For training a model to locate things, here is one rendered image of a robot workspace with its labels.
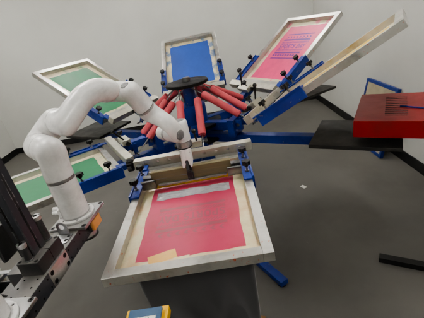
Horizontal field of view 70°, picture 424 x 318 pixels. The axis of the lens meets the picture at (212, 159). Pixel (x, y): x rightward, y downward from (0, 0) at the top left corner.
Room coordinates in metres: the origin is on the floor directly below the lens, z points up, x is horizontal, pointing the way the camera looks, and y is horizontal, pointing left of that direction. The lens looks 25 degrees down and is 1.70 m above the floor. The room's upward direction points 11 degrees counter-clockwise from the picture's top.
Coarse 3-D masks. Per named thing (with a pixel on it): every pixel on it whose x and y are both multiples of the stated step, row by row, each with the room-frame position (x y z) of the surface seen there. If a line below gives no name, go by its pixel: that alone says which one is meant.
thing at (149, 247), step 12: (156, 192) 1.35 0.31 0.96; (156, 204) 1.23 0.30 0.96; (168, 204) 1.21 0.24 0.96; (180, 204) 1.19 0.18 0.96; (156, 216) 1.13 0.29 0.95; (144, 228) 1.06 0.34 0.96; (144, 240) 0.98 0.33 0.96; (156, 240) 0.97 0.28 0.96; (168, 240) 0.95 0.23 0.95; (180, 240) 0.94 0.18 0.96; (144, 252) 0.91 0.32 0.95; (156, 252) 0.90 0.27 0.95; (180, 252) 0.87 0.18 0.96
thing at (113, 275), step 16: (208, 160) 1.53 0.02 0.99; (144, 192) 1.36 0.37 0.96; (256, 192) 1.11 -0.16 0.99; (256, 208) 1.00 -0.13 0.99; (128, 224) 1.07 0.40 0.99; (256, 224) 0.90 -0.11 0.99; (128, 240) 0.99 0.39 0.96; (112, 256) 0.88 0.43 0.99; (208, 256) 0.78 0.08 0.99; (224, 256) 0.77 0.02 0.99; (240, 256) 0.75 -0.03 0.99; (256, 256) 0.75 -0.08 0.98; (272, 256) 0.75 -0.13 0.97; (112, 272) 0.80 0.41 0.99; (128, 272) 0.79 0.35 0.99; (144, 272) 0.77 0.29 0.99; (160, 272) 0.77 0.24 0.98; (176, 272) 0.76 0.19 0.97; (192, 272) 0.76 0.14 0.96
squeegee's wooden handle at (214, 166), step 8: (216, 160) 1.36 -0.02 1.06; (224, 160) 1.35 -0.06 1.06; (168, 168) 1.38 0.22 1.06; (176, 168) 1.36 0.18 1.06; (184, 168) 1.36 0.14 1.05; (192, 168) 1.35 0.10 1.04; (200, 168) 1.35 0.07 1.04; (208, 168) 1.35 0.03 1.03; (216, 168) 1.35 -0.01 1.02; (224, 168) 1.35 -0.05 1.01; (152, 176) 1.37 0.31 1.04; (160, 176) 1.36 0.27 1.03; (168, 176) 1.36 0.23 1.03; (176, 176) 1.36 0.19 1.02; (184, 176) 1.36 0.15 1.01; (200, 176) 1.35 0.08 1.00
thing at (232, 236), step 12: (204, 180) 1.37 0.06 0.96; (216, 180) 1.35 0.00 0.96; (228, 180) 1.32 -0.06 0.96; (216, 192) 1.23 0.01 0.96; (228, 192) 1.21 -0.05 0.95; (228, 204) 1.11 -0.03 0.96; (228, 216) 1.03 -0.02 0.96; (228, 228) 0.95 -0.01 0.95; (240, 228) 0.94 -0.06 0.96; (192, 240) 0.92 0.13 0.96; (204, 240) 0.91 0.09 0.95; (216, 240) 0.90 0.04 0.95; (228, 240) 0.88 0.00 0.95; (240, 240) 0.87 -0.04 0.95; (192, 252) 0.86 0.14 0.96
